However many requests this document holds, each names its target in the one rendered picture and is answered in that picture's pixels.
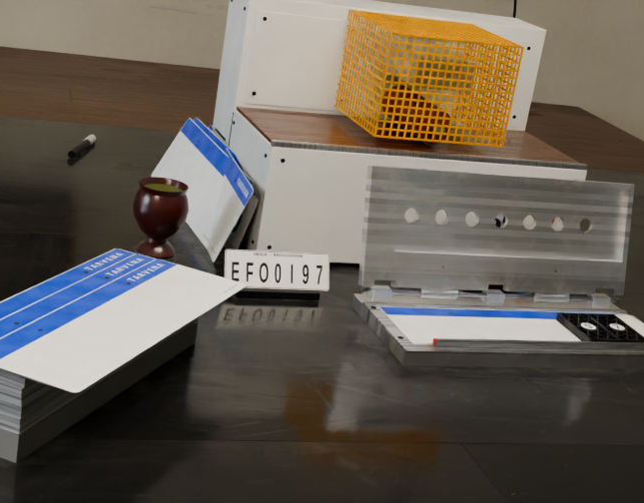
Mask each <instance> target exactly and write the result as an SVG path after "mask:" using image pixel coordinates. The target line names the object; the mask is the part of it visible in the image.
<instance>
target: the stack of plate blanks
mask: <svg viewBox="0 0 644 503"><path fill-rule="evenodd" d="M133 254H134V253H133V252H129V251H124V250H120V249H113V250H111V251H108V252H105V253H103V254H101V255H99V256H97V257H95V258H93V259H90V260H88V261H86V262H84V263H82V264H80V265H78V266H75V267H73V268H71V269H69V270H67V271H65V272H63V273H60V274H58V275H56V276H54V277H52V278H50V279H47V280H45V281H43V282H41V283H39V284H37V285H35V286H32V287H30V288H28V289H26V290H24V291H22V292H20V293H17V294H15V295H13V296H11V297H9V298H7V299H4V300H2V301H0V319H1V318H3V317H5V316H7V315H9V314H11V313H14V312H16V311H18V310H20V309H22V308H24V307H26V306H28V305H30V304H32V303H34V302H36V301H38V300H40V299H42V298H44V297H46V296H48V295H51V294H53V293H55V292H57V291H59V290H61V289H63V288H65V287H67V286H69V285H71V284H73V283H75V282H77V281H79V280H81V279H83V278H85V277H88V276H90V275H92V274H94V273H96V272H98V271H100V270H102V269H104V268H106V267H108V266H110V265H112V264H114V263H116V262H118V261H120V260H122V259H125V258H127V257H129V256H131V255H133ZM198 323H199V321H198V317H197V318H196V319H194V320H193V321H191V322H190V323H188V324H186V325H185V326H183V327H182V328H180V329H179V330H177V331H176V332H174V333H172V334H171V335H169V336H168V337H166V338H165V339H163V340H161V341H160V342H158V343H157V344H155V345H154V346H152V347H150V348H149V349H147V350H146V351H144V352H143V353H141V354H139V355H138V356H136V357H135V358H133V359H132V360H130V361H128V362H127V363H125V364H124V365H122V366H121V367H119V368H117V369H116V370H114V371H113V372H111V373H110V374H108V375H106V376H105V377H103V378H102V379H100V380H99V381H97V382H96V383H94V384H92V385H91V386H89V387H88V388H86V389H85V390H83V391H81V392H80V393H71V392H68V391H65V390H63V389H60V388H57V387H54V386H51V385H45V384H42V383H39V382H36V381H33V380H30V379H27V378H24V377H21V376H18V375H15V374H12V373H9V372H6V371H3V370H0V458H3V459H6V460H9V461H11V462H14V463H17V462H19V461H20V460H22V459H23V458H25V457H26V456H28V455H29V454H31V453H32V452H34V451H35V450H37V449H38V448H40V447H41V446H43V445H44V444H46V443H47V442H49V441H50V440H51V439H53V438H54V437H56V436H57V435H59V434H60V433H62V432H63V431H65V430H66V429H68V428H69V427H71V426H72V425H74V424H75V423H77V422H78V421H80V420H81V419H83V418H84V417H86V416H87V415H89V414H90V413H91V412H93V411H94V410H96V409H97V408H99V407H100V406H102V405H103V404H105V403H106V402H108V401H109V400H111V399H112V398H114V397H115V396H117V395H118V394H120V393H121V392H123V391H124V390H126V389H127V388H129V387H130V386H131V385H133V384H134V383H136V382H137V381H139V380H140V379H142V378H143V377H145V376H146V375H148V374H149V373H151V372H152V371H154V370H155V369H157V368H158V367H160V366H161V365H163V364H164V363H166V362H167V361H169V360H170V359H171V358H173V357H174V356H176V355H177V354H179V353H180V352H182V351H183V350H185V349H186V348H188V347H189V346H191V345H192V344H194V343H195V342H196V337H197V330H198Z"/></svg>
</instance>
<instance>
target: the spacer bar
mask: <svg viewBox="0 0 644 503"><path fill-rule="evenodd" d="M615 315H616V316H618V317H619V318H620V319H622V320H623V321H624V322H625V323H627V324H628V325H629V326H631V327H632V328H633V329H635V330H636V331H637V332H639V333H640V334H641V335H643V336H644V323H642V322H641V321H640V320H638V319H637V318H636V317H634V316H633V315H623V314H615Z"/></svg>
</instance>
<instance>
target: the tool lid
mask: <svg viewBox="0 0 644 503"><path fill-rule="evenodd" d="M634 186H635V185H632V184H621V183H607V182H593V181H579V180H565V179H551V178H537V177H523V176H509V175H495V174H482V173H468V172H454V171H440V170H427V169H413V168H399V167H385V166H371V165H368V166H367V175H366V188H365V200H364V212H363V224H362V236H361V248H360V261H359V273H358V285H361V286H374V281H375V280H391V283H390V286H393V287H407V288H418V290H420V295H418V297H419V298H443V299H457V297H458V290H459V289H463V290H488V285H489V284H503V290H506V291H519V292H531V294H533V295H534V299H532V301H535V302H566V303H567V302H568V301H569V294H570V293H576V294H595V288H608V291H607V293H608V294H612V295H623V293H624V284H625V274H626V264H627V255H628V245H629V236H630V226H631V216H632V206H633V196H634ZM410 208H413V209H415V211H416V219H415V220H414V221H413V222H411V223H409V222H408V221H407V220H406V219H405V216H404V215H405V212H406V211H407V210H408V209H410ZM440 210H444V211H445V212H446V215H447V217H446V221H445V222H444V223H443V224H438V223H437V222H436V220H435V215H436V213H437V212H438V211H440ZM469 212H474V213H475V214H476V222H475V224H474V225H472V226H469V225H468V224H467V223H466V221H465V217H466V215H467V214H468V213H469ZM498 214H504V216H505V224H504V225H503V226H502V227H500V228H499V227H497V226H496V224H495V221H494V220H495V217H496V216H497V215H498ZM529 215H531V216H533V218H534V224H533V226H532V228H530V229H527V228H526V227H525V226H524V224H523V222H524V219H525V218H526V217H527V216H529ZM556 217H560V218H561V220H562V226H561V228H560V229H559V230H558V231H556V230H554V229H553V227H552V221H553V220H554V219H555V218H556ZM583 219H587V220H588V221H589V223H590V227H589V229H588V231H586V232H583V231H582V230H581V229H580V223H581V221H582V220H583Z"/></svg>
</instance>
